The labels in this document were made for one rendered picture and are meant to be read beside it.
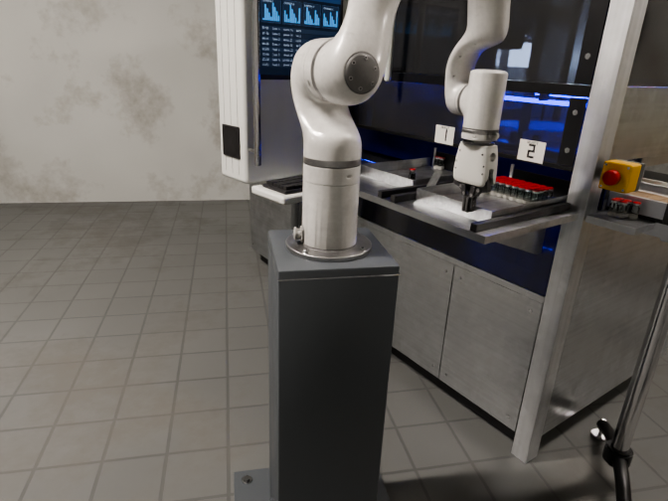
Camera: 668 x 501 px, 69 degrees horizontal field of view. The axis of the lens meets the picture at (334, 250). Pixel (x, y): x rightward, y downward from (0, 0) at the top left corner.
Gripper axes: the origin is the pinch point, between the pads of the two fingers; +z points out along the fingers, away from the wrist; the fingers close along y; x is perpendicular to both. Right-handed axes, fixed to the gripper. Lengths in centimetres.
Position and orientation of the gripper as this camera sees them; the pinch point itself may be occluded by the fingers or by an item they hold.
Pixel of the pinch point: (468, 203)
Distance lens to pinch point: 128.1
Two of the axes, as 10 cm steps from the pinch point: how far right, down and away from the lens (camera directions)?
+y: -5.8, -3.2, 7.5
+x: -8.1, 1.7, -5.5
